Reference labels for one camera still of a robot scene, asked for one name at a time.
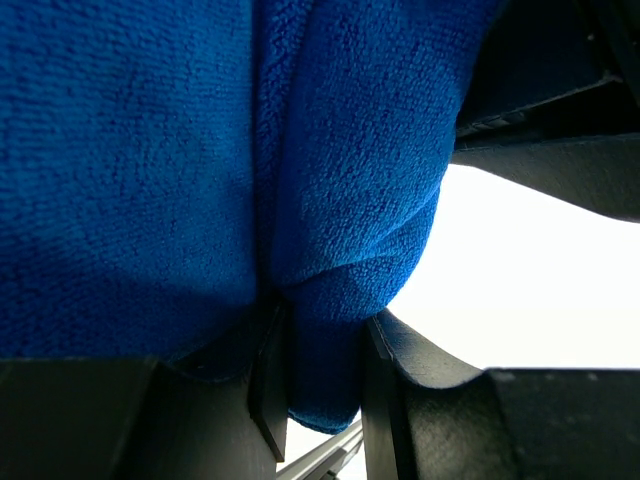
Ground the dark blue towel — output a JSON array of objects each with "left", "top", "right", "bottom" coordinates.
[{"left": 1, "top": 1, "right": 502, "bottom": 434}]

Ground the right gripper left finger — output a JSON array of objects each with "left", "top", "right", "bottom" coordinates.
[{"left": 1, "top": 300, "right": 288, "bottom": 479}]

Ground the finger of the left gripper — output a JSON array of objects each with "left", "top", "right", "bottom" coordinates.
[
  {"left": 452, "top": 133, "right": 639, "bottom": 223},
  {"left": 456, "top": 1, "right": 639, "bottom": 148}
]

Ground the aluminium mounting rail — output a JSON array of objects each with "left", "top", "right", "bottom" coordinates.
[{"left": 276, "top": 420, "right": 364, "bottom": 480}]

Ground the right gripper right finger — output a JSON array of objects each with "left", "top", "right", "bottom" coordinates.
[{"left": 361, "top": 311, "right": 639, "bottom": 479}]

